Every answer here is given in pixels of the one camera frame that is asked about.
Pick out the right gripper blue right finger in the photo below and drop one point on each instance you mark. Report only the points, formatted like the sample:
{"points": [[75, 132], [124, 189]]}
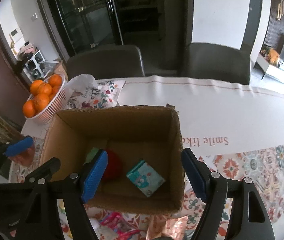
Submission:
{"points": [[197, 174]]}

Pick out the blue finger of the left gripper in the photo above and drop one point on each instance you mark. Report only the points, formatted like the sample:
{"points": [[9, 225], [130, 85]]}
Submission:
{"points": [[45, 171], [18, 147]]}

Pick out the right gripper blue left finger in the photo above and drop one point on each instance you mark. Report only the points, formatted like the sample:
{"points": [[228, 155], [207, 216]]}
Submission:
{"points": [[91, 176]]}

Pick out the red hawthorn snack bag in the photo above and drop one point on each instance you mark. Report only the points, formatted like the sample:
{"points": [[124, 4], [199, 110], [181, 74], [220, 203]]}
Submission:
{"points": [[119, 225]]}

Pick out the red soft ball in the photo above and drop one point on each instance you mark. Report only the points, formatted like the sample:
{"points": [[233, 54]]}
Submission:
{"points": [[114, 167]]}

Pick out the green soft toy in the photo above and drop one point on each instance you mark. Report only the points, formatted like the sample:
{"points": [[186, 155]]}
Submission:
{"points": [[93, 155]]}

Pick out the orange fruit front left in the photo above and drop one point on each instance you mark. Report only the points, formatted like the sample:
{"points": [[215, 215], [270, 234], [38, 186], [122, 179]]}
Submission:
{"points": [[29, 109]]}

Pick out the orange fruit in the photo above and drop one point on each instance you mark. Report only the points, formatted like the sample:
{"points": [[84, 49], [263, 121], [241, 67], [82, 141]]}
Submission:
{"points": [[55, 80], [41, 101], [29, 109], [44, 88], [34, 87]]}

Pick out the teal patterned tissue pack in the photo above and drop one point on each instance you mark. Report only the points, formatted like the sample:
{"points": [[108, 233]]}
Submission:
{"points": [[145, 178]]}

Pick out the brown cardboard box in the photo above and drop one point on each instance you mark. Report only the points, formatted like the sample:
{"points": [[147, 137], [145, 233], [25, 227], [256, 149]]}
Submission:
{"points": [[133, 133]]}

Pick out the orange fruit front centre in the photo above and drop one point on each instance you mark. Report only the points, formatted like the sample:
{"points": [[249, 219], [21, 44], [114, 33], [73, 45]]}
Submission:
{"points": [[41, 101]]}

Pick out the patterned white table runner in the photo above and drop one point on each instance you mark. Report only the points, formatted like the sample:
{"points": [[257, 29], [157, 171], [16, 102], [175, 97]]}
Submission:
{"points": [[236, 130]]}

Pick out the white plastic fruit basket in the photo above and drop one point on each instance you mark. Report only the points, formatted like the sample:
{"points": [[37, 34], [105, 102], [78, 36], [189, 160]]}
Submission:
{"points": [[57, 102]]}

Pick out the orange fruit back left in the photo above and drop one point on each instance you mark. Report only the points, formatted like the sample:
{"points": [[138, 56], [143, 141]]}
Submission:
{"points": [[34, 87]]}

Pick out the orange fruit middle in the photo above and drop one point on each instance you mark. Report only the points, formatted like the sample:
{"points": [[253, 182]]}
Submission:
{"points": [[44, 88]]}

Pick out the orange fruit back right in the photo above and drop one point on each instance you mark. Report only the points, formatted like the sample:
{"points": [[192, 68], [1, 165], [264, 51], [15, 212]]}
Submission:
{"points": [[55, 80]]}

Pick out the floral fabric tissue pouch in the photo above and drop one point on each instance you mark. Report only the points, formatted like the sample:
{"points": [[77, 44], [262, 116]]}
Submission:
{"points": [[85, 92]]}

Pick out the white shoe rack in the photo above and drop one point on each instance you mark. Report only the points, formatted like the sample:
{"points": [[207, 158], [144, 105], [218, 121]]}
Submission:
{"points": [[32, 66]]}

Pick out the dark chair left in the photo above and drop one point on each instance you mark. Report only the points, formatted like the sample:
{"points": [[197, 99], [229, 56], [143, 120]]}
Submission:
{"points": [[107, 62]]}

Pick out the dark chair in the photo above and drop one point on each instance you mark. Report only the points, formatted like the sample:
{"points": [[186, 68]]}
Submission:
{"points": [[107, 62], [217, 62]]}

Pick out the dark chair right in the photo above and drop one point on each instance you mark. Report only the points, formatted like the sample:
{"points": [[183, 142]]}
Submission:
{"points": [[217, 62]]}

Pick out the white tv console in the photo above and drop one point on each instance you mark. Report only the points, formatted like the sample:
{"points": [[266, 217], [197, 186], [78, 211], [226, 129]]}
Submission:
{"points": [[270, 70]]}

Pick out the black glass door cabinet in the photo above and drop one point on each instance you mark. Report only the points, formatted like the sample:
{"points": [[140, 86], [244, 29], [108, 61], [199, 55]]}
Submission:
{"points": [[86, 24]]}

